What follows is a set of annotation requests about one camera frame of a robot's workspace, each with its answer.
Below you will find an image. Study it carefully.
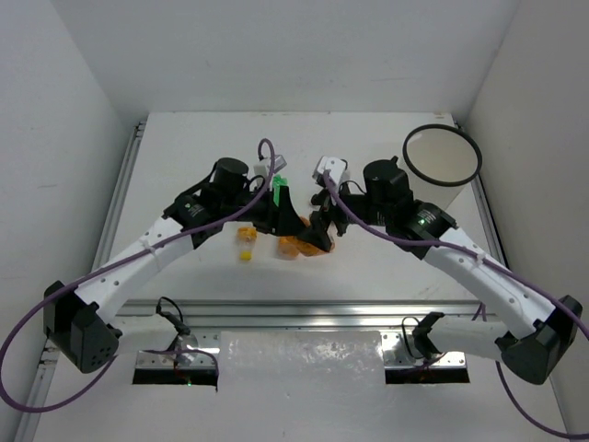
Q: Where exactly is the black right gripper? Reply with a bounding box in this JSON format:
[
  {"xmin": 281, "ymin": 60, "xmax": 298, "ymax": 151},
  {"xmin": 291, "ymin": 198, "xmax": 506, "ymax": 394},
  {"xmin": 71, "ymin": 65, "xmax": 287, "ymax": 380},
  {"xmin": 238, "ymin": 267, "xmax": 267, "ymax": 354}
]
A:
[{"xmin": 296, "ymin": 175, "xmax": 390, "ymax": 250}]

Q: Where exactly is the green plastic bottle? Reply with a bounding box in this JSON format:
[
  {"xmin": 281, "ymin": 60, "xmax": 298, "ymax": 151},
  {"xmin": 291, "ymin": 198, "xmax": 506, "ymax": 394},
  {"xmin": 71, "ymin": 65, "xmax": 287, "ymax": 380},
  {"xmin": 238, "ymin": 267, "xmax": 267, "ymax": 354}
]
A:
[{"xmin": 271, "ymin": 174, "xmax": 288, "ymax": 223}]

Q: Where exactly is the clear bottle with yellow cap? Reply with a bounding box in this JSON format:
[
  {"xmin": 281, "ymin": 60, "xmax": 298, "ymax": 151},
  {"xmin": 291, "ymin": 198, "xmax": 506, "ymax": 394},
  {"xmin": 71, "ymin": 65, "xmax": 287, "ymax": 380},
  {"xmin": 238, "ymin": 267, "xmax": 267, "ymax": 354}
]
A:
[{"xmin": 237, "ymin": 227, "xmax": 258, "ymax": 262}]

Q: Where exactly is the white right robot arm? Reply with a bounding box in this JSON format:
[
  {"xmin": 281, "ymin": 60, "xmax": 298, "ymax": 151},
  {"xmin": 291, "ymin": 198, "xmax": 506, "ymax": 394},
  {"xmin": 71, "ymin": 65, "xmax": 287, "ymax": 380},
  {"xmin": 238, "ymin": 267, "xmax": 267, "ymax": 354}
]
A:
[{"xmin": 300, "ymin": 157, "xmax": 587, "ymax": 385}]

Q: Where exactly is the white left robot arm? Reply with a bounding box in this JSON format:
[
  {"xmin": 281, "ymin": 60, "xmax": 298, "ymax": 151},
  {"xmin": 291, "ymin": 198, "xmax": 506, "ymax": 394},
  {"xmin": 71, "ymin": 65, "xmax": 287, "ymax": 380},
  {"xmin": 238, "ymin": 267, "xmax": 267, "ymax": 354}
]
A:
[{"xmin": 43, "ymin": 157, "xmax": 305, "ymax": 374}]

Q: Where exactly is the white bin with black rim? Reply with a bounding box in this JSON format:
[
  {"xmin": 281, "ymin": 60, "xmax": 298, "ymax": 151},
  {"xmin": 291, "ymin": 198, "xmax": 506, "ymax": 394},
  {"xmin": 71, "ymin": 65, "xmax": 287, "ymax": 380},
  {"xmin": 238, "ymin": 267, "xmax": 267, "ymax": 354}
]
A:
[{"xmin": 399, "ymin": 123, "xmax": 482, "ymax": 210}]

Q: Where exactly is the orange juice bottle left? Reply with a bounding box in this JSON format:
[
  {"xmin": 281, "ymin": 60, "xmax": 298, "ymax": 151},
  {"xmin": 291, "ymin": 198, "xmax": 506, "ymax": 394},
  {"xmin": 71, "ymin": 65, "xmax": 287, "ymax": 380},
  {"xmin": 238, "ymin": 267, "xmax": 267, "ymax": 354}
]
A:
[{"xmin": 276, "ymin": 237, "xmax": 300, "ymax": 261}]

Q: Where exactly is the clear bottle with black label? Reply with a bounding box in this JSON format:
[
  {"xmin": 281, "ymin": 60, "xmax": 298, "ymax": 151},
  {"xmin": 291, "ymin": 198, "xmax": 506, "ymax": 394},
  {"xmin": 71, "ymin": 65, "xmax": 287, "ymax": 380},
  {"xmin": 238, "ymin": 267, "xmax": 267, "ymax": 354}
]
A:
[{"xmin": 309, "ymin": 193, "xmax": 325, "ymax": 206}]

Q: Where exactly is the white foam sheet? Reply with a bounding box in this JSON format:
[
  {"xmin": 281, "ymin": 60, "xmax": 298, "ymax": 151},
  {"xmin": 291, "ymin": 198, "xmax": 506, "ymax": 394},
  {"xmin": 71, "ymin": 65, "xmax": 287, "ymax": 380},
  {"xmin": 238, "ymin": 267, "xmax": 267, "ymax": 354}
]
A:
[{"xmin": 217, "ymin": 331, "xmax": 387, "ymax": 441}]

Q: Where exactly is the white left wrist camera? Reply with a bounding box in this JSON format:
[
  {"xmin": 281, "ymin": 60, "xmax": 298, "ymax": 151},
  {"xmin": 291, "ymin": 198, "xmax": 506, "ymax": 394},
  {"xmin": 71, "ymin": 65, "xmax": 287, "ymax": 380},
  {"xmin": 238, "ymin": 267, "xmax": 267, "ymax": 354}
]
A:
[{"xmin": 253, "ymin": 155, "xmax": 287, "ymax": 178}]

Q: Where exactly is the aluminium frame rail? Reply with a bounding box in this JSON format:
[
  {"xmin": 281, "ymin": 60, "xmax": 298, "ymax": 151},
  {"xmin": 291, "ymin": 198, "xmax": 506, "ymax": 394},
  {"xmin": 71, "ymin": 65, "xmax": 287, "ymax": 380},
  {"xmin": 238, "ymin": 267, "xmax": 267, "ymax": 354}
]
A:
[{"xmin": 36, "ymin": 117, "xmax": 553, "ymax": 369}]

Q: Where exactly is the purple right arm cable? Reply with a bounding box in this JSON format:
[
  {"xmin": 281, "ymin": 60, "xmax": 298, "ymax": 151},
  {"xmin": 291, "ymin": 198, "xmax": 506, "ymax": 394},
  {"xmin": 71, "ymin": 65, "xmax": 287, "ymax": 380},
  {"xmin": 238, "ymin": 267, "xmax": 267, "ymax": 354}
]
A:
[{"xmin": 324, "ymin": 169, "xmax": 589, "ymax": 438}]

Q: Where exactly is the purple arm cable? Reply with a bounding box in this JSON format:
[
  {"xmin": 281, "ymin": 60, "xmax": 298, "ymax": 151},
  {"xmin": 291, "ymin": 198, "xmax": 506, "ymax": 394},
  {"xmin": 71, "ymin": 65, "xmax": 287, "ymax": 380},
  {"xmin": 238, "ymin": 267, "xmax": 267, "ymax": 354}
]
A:
[
  {"xmin": 0, "ymin": 138, "xmax": 277, "ymax": 412},
  {"xmin": 324, "ymin": 169, "xmax": 589, "ymax": 438}
]

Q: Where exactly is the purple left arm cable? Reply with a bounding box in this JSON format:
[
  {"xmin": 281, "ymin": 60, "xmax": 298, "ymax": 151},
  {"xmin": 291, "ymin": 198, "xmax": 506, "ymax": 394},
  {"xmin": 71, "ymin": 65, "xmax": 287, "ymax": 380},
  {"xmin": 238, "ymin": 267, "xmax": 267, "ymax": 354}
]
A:
[{"xmin": 0, "ymin": 138, "xmax": 277, "ymax": 412}]

